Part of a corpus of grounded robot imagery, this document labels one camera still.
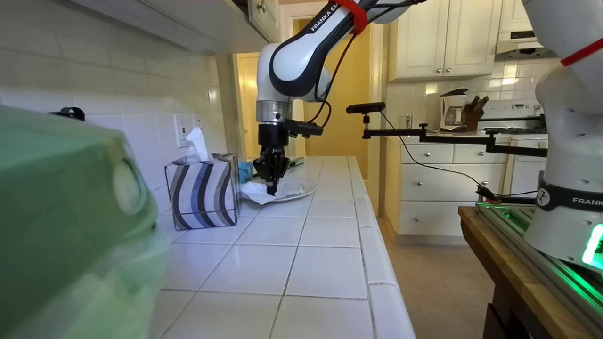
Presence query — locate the white power outlet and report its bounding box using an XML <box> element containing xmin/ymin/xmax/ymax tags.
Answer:
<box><xmin>174</xmin><ymin>114</ymin><xmax>195</xmax><ymax>150</ymax></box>

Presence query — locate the black knife block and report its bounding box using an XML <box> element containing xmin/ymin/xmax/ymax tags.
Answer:
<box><xmin>462</xmin><ymin>97</ymin><xmax>489</xmax><ymax>131</ymax></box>

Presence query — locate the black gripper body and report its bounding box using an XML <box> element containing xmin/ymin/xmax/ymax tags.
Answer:
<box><xmin>253</xmin><ymin>125</ymin><xmax>291</xmax><ymax>180</ymax></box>

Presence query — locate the teal cup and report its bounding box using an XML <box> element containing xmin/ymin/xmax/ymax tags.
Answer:
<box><xmin>238</xmin><ymin>163</ymin><xmax>253</xmax><ymax>184</ymax></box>

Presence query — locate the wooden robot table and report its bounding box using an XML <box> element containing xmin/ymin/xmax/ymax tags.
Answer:
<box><xmin>459</xmin><ymin>204</ymin><xmax>603</xmax><ymax>339</ymax></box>

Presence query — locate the white compost bin green liner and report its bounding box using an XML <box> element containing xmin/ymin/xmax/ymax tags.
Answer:
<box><xmin>0</xmin><ymin>108</ymin><xmax>168</xmax><ymax>339</ymax></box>

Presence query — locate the white upper cabinet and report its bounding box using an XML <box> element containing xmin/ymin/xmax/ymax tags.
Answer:
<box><xmin>389</xmin><ymin>0</ymin><xmax>502</xmax><ymax>82</ymax></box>

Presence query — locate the striped tissue box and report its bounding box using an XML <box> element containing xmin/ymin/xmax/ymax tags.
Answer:
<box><xmin>165</xmin><ymin>127</ymin><xmax>240</xmax><ymax>233</ymax></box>

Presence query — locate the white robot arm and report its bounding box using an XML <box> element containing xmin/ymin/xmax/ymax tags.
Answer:
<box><xmin>253</xmin><ymin>0</ymin><xmax>425</xmax><ymax>197</ymax></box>

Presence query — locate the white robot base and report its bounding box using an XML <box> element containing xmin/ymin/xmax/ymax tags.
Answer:
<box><xmin>523</xmin><ymin>0</ymin><xmax>603</xmax><ymax>274</ymax></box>

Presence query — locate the white tissue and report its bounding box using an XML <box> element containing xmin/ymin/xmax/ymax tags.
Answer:
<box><xmin>242</xmin><ymin>182</ymin><xmax>313</xmax><ymax>206</ymax></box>

